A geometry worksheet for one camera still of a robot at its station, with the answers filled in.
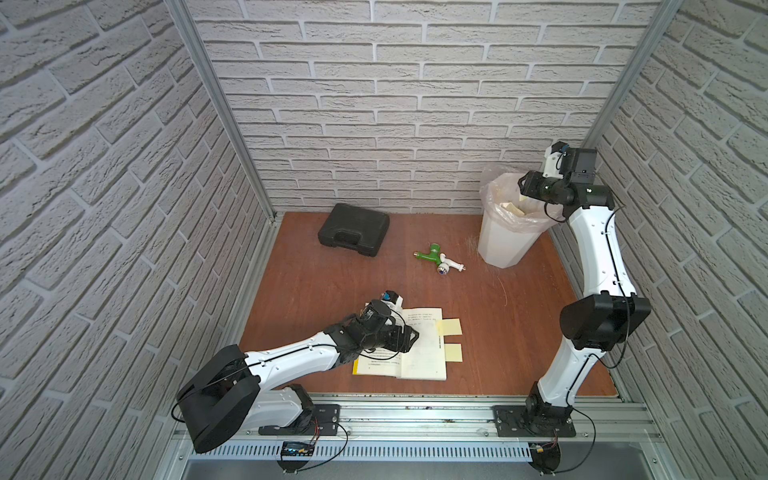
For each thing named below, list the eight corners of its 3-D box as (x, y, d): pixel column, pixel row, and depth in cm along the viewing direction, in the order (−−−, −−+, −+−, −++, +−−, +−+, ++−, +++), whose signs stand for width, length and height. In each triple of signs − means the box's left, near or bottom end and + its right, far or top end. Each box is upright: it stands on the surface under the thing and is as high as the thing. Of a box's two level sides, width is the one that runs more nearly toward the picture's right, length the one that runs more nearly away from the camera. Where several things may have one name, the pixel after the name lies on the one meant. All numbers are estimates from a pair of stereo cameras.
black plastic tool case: (317, 243, 112) (314, 234, 108) (336, 210, 123) (335, 201, 119) (376, 258, 108) (375, 249, 103) (391, 223, 119) (391, 213, 115)
